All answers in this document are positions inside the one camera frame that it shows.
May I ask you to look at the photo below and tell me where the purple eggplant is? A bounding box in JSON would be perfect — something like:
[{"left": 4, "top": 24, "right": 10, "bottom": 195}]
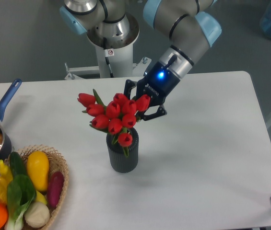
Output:
[{"left": 47, "top": 171, "right": 64, "bottom": 208}]

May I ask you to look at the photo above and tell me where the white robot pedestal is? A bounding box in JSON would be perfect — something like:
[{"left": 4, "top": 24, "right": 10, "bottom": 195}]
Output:
[{"left": 87, "top": 12, "right": 140, "bottom": 78}]

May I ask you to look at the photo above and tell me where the white metal base frame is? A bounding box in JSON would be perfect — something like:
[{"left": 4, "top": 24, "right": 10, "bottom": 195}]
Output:
[{"left": 64, "top": 57, "right": 152, "bottom": 80}]

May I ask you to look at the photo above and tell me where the small yellow pepper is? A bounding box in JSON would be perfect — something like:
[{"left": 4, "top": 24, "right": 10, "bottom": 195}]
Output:
[{"left": 0, "top": 160, "right": 13, "bottom": 183}]

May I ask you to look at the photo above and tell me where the dark grey ribbed vase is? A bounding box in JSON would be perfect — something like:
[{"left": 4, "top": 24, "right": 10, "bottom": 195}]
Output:
[{"left": 106, "top": 128, "right": 139, "bottom": 173}]

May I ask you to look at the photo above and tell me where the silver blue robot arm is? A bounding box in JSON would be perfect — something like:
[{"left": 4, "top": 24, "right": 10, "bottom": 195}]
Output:
[{"left": 59, "top": 0, "right": 222, "bottom": 121}]

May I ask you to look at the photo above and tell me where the red tulip bouquet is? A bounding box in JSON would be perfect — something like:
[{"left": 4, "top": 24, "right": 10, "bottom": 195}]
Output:
[{"left": 77, "top": 90, "right": 151, "bottom": 157}]

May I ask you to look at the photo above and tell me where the dark green cucumber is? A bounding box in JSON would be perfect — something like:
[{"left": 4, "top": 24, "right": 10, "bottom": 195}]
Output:
[{"left": 9, "top": 151, "right": 28, "bottom": 178}]

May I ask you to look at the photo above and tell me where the woven wicker basket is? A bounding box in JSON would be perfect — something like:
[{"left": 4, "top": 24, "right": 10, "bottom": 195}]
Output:
[{"left": 0, "top": 144, "right": 70, "bottom": 230}]

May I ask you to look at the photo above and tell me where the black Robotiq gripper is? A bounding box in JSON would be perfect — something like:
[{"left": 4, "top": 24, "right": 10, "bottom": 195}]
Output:
[{"left": 123, "top": 62, "right": 180, "bottom": 122}]

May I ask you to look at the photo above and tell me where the green bok choy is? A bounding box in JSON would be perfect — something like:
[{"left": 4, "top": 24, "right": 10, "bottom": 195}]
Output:
[{"left": 4, "top": 174, "right": 36, "bottom": 230}]

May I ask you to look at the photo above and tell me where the yellow banana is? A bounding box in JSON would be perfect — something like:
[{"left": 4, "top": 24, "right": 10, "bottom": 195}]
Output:
[{"left": 35, "top": 191, "right": 47, "bottom": 205}]

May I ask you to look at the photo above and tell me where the beige garlic bulb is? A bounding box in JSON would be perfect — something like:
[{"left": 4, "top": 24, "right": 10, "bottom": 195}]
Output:
[{"left": 24, "top": 202, "right": 50, "bottom": 228}]

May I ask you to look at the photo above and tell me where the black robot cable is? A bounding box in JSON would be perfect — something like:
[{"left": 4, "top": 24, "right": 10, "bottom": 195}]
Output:
[{"left": 102, "top": 37, "right": 114, "bottom": 78}]

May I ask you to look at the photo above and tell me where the yellow squash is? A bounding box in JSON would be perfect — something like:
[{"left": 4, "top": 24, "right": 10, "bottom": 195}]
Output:
[{"left": 27, "top": 151, "right": 49, "bottom": 192}]

